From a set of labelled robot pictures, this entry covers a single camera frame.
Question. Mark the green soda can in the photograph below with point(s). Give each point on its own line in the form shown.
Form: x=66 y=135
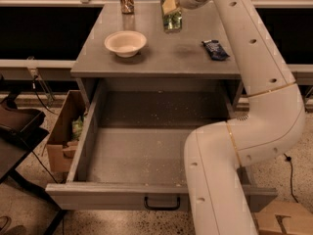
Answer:
x=171 y=22

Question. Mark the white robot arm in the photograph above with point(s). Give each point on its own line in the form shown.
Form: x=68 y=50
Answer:
x=274 y=123

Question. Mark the grey cabinet with top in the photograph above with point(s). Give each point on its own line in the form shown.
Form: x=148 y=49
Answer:
x=166 y=55

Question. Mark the open grey top drawer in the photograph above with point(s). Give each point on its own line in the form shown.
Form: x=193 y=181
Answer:
x=132 y=144

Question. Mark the white paper bowl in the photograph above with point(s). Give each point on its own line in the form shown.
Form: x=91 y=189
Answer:
x=125 y=43

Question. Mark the blue snack bag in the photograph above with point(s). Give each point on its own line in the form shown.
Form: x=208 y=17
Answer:
x=215 y=50

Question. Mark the green bag in box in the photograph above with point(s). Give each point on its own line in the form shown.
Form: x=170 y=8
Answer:
x=76 y=128

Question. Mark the open cardboard box left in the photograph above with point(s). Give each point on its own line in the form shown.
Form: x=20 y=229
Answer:
x=61 y=146

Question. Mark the black chair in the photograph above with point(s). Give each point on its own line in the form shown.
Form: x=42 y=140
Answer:
x=20 y=134

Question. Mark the cardboard box bottom right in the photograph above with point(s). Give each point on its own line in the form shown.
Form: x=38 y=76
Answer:
x=284 y=218

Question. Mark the black power adapter with cable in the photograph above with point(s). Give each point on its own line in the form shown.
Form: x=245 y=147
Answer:
x=288 y=159

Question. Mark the black drawer handle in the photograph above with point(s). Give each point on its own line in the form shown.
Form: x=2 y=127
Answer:
x=158 y=204

